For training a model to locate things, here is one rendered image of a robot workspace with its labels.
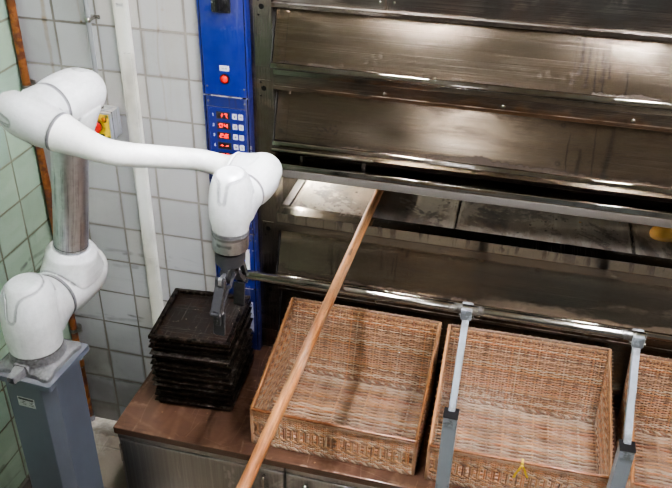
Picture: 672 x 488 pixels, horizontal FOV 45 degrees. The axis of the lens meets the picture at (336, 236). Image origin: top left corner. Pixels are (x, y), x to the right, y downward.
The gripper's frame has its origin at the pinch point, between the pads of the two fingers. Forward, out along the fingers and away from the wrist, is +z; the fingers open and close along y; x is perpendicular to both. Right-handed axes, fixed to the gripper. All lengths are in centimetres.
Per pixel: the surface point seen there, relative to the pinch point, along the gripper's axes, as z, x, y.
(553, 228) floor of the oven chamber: 7, 81, -92
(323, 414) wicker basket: 70, 17, -46
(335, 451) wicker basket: 67, 26, -28
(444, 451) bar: 45, 60, -17
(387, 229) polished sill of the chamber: 11, 27, -76
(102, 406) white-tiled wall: 127, -89, -76
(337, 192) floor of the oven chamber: 11, 4, -96
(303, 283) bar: 12.9, 8.7, -38.7
